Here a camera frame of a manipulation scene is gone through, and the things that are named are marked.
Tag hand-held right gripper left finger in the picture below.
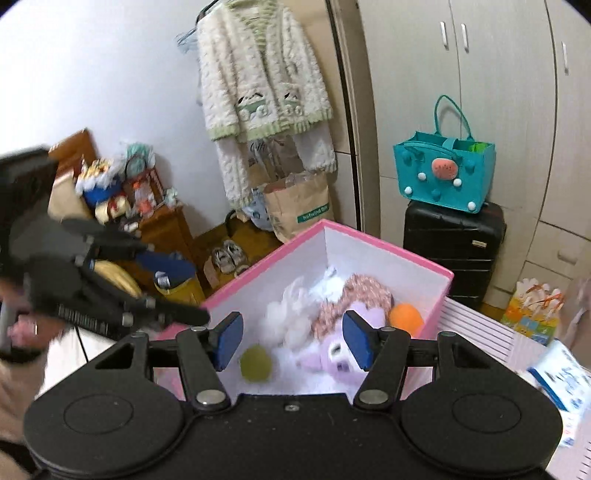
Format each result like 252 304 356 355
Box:
95 311 244 413

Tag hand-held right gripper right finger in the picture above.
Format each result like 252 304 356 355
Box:
342 310 497 411

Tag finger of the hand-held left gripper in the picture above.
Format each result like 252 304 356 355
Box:
62 220 195 282
81 268 211 326

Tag green makeup sponge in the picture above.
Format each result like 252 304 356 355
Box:
239 346 273 383

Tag purple plush toy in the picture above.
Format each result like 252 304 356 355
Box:
295 307 386 386

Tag pink floral scrunchie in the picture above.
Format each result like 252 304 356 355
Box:
310 273 394 340

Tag orange makeup sponge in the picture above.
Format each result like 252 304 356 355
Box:
388 302 424 337

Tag white mesh bath pouf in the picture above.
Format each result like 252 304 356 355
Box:
265 277 317 347

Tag pink cardboard box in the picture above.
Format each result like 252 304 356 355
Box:
152 219 455 398

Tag person's left forearm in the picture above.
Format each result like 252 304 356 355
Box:
0 339 58 444

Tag person's left hand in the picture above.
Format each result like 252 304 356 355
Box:
0 286 65 356

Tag yellow bag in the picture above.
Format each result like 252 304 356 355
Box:
90 258 206 305

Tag wooden nightstand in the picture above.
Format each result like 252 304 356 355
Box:
48 129 195 278

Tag pile of small toys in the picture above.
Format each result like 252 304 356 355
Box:
76 141 183 222

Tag white sneaker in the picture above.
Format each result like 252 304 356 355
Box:
212 244 234 274
224 239 252 277

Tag striped tablecloth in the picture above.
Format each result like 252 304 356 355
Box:
406 295 591 480

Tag black suitcase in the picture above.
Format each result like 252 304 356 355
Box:
403 200 507 311

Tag brown paper bag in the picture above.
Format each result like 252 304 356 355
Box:
263 170 334 243

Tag colourful gift bag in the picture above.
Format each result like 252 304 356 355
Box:
501 277 566 344

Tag teal felt tote bag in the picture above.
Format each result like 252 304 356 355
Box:
393 95 496 213

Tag blue wet wipes pack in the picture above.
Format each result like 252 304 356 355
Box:
527 339 591 414

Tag teal clothes hangers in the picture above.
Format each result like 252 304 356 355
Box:
174 18 200 52

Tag tall light wood cabinet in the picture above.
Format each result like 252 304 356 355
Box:
330 0 384 241

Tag cream knitted cardigan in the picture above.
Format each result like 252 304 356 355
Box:
196 0 368 229

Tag beige three-door wardrobe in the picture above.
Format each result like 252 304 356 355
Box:
358 0 591 319

